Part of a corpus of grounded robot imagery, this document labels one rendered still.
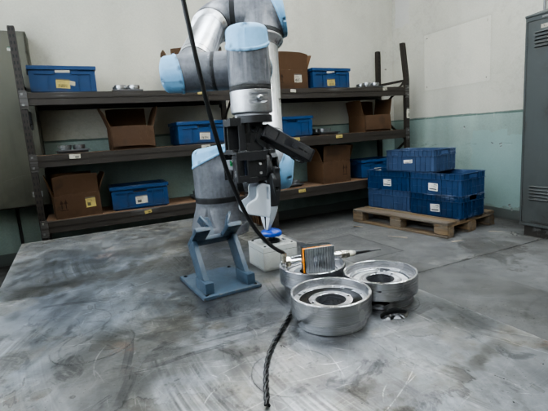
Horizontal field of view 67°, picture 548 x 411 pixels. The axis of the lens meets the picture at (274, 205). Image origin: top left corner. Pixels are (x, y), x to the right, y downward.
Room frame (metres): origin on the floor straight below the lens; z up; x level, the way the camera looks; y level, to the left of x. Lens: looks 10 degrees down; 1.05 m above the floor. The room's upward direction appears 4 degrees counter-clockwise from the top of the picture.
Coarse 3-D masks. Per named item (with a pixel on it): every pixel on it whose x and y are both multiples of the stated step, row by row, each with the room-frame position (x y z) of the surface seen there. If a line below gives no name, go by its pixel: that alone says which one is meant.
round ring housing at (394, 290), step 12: (360, 264) 0.63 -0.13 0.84; (372, 264) 0.63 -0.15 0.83; (384, 264) 0.63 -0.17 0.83; (396, 264) 0.61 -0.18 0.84; (408, 264) 0.60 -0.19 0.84; (348, 276) 0.56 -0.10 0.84; (360, 276) 0.59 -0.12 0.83; (372, 276) 0.60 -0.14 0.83; (384, 276) 0.60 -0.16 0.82; (396, 276) 0.58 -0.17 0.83; (408, 276) 0.58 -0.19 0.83; (372, 288) 0.53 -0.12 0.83; (384, 288) 0.53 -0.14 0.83; (396, 288) 0.53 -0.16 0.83; (408, 288) 0.53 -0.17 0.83; (372, 300) 0.53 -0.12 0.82; (384, 300) 0.53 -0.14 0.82; (396, 300) 0.53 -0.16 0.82; (408, 300) 0.54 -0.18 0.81
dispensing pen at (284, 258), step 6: (300, 246) 0.64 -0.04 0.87; (306, 246) 0.63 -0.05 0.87; (312, 246) 0.63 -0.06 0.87; (336, 252) 0.64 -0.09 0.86; (342, 252) 0.64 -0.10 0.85; (348, 252) 0.64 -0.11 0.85; (354, 252) 0.64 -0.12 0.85; (360, 252) 0.65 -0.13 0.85; (366, 252) 0.65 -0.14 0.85; (282, 258) 0.61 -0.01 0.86; (288, 258) 0.62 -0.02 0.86; (300, 258) 0.62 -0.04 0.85; (336, 258) 0.63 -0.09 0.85; (342, 258) 0.64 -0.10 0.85; (282, 264) 0.61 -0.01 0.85; (288, 264) 0.61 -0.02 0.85
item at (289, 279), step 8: (296, 256) 0.68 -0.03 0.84; (280, 264) 0.64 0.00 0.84; (296, 264) 0.67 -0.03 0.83; (336, 264) 0.66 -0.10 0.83; (344, 264) 0.62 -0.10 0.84; (280, 272) 0.63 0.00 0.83; (288, 272) 0.60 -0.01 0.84; (296, 272) 0.60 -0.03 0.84; (328, 272) 0.59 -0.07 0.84; (336, 272) 0.60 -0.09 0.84; (288, 280) 0.60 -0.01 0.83; (296, 280) 0.59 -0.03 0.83; (304, 280) 0.59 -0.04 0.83; (288, 288) 0.62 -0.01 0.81
